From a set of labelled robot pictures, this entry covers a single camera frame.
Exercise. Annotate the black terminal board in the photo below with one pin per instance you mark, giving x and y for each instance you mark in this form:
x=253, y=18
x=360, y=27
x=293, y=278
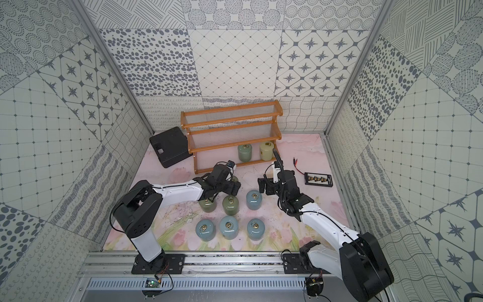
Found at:
x=316, y=179

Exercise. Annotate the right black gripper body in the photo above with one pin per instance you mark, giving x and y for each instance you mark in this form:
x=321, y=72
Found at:
x=281, y=194

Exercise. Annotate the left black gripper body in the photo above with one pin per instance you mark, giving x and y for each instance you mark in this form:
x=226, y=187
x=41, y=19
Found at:
x=229, y=187

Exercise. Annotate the pale yellow canister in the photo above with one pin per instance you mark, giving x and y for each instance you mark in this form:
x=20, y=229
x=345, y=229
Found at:
x=266, y=151

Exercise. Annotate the wooden three-tier shelf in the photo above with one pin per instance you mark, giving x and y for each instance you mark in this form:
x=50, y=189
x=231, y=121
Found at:
x=212, y=129

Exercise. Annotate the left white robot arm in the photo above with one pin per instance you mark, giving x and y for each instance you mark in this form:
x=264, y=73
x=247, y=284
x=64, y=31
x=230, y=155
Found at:
x=137, y=209

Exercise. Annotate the black plastic case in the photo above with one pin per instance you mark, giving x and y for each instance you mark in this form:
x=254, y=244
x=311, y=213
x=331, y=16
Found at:
x=170, y=146

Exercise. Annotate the blue canister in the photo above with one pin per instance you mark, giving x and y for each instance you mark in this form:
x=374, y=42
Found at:
x=205, y=230
x=229, y=227
x=255, y=229
x=254, y=200

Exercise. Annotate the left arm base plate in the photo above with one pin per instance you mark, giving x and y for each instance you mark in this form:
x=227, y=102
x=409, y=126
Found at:
x=167, y=263

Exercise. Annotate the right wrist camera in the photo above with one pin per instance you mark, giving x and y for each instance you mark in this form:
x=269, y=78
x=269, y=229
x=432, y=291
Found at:
x=277, y=166

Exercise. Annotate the aluminium mounting rail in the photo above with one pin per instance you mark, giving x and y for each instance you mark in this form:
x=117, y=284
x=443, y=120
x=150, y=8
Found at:
x=118, y=264

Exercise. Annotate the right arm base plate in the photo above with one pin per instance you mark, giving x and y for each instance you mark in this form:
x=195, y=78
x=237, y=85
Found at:
x=292, y=264

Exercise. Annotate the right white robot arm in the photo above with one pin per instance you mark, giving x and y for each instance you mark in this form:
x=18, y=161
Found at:
x=357, y=259

